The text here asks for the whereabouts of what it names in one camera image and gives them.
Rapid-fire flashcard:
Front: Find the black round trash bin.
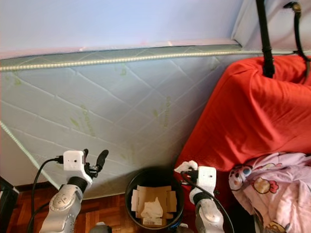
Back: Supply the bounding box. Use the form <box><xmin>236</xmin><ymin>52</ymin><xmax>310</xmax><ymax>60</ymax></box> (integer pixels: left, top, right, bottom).
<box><xmin>125</xmin><ymin>167</ymin><xmax>185</xmax><ymax>231</ymax></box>

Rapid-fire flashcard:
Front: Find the brown cardboard box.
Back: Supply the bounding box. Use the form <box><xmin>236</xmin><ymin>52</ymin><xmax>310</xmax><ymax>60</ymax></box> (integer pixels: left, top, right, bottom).
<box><xmin>131</xmin><ymin>185</ymin><xmax>178</xmax><ymax>227</ymax></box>

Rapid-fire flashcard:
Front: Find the white quilted mattress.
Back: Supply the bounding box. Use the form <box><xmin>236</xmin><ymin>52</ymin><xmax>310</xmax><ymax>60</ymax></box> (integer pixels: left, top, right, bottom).
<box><xmin>0</xmin><ymin>45</ymin><xmax>311</xmax><ymax>200</ymax></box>

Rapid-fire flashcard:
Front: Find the grey left robot leg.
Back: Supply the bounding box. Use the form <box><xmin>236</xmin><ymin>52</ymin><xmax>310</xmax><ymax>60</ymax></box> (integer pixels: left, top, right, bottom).
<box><xmin>91</xmin><ymin>222</ymin><xmax>112</xmax><ymax>233</ymax></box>

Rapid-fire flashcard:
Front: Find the large red covered cushion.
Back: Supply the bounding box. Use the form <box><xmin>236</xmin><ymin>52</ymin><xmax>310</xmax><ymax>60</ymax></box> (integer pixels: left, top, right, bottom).
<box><xmin>175</xmin><ymin>54</ymin><xmax>311</xmax><ymax>214</ymax></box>

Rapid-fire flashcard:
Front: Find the pink cartoon print blanket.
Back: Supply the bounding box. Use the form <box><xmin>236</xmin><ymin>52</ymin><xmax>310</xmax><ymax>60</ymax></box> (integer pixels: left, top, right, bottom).
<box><xmin>228</xmin><ymin>152</ymin><xmax>311</xmax><ymax>233</ymax></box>

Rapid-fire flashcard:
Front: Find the dark furniture piece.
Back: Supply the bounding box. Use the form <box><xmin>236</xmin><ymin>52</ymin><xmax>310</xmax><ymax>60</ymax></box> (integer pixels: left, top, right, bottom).
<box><xmin>0</xmin><ymin>177</ymin><xmax>14</xmax><ymax>233</ymax></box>

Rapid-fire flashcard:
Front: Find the black pole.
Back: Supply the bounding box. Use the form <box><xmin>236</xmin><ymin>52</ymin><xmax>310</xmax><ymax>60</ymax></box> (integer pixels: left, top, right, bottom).
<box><xmin>255</xmin><ymin>0</ymin><xmax>276</xmax><ymax>78</ymax></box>

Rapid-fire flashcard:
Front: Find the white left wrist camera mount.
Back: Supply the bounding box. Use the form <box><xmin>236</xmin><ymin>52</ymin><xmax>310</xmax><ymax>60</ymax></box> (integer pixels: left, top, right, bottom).
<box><xmin>63</xmin><ymin>150</ymin><xmax>93</xmax><ymax>186</ymax></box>

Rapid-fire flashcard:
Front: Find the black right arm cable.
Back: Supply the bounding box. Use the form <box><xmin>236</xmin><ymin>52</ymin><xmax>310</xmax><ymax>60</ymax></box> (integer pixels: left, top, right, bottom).
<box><xmin>194</xmin><ymin>182</ymin><xmax>232</xmax><ymax>230</ymax></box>

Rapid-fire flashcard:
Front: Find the black hose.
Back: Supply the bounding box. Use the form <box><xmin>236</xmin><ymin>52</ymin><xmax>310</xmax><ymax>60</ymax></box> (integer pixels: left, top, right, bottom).
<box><xmin>284</xmin><ymin>1</ymin><xmax>311</xmax><ymax>78</ymax></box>

